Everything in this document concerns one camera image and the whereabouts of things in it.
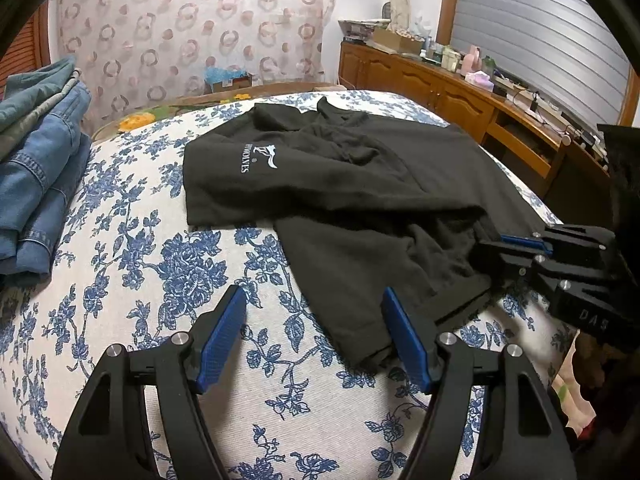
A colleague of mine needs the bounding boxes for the grey slatted window shutter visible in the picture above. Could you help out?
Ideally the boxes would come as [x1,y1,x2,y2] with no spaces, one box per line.
[450,0,632,123]

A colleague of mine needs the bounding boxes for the light blue-green folded jeans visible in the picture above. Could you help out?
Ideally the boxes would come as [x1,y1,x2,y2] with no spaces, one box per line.
[0,56,82,158]

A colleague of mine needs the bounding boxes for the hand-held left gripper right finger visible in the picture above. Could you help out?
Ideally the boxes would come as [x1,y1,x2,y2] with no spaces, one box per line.
[381,286,581,480]

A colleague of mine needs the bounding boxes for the brown wooden sideboard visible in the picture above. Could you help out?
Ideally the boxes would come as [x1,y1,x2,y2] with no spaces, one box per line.
[339,40,612,201]

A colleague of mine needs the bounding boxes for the pink bottle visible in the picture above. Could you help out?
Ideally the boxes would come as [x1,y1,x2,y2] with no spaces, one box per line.
[462,45,484,77]

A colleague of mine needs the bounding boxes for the open cardboard box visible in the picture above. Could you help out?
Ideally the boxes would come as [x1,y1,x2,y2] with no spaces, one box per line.
[372,27,424,56]

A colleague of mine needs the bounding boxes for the brown louvered wardrobe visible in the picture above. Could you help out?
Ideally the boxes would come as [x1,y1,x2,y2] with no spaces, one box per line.
[0,10,52,86]

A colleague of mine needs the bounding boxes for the blue floral white bedspread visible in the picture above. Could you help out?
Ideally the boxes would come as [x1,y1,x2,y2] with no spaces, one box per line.
[0,89,576,480]

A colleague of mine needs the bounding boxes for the blue crumpled plastic bag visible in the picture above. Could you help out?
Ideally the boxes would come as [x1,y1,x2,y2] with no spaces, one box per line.
[203,65,251,85]

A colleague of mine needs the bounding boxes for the pink tissue pack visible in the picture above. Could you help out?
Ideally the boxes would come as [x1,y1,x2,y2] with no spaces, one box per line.
[465,71,497,92]

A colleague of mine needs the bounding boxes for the small cardboard box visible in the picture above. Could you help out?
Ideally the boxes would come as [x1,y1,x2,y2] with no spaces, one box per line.
[206,75,254,95]

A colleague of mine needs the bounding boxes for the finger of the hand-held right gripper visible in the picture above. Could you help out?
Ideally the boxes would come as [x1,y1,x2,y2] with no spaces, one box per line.
[499,224,621,266]
[472,241,626,307]

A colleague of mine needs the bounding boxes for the blue folded jeans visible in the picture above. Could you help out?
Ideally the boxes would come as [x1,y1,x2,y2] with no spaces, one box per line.
[0,140,93,288]
[0,82,93,231]

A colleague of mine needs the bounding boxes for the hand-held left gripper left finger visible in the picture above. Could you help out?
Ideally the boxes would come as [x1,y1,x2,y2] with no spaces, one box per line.
[52,284,249,480]

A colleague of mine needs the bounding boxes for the floral patterned box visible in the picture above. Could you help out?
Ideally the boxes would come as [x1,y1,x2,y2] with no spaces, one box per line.
[338,17,392,42]

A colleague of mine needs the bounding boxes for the sheer curtain with pink rings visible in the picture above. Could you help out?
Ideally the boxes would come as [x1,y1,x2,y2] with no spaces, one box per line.
[50,0,341,133]

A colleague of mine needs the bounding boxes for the black pants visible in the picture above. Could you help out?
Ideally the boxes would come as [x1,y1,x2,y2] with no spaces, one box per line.
[182,96,543,368]

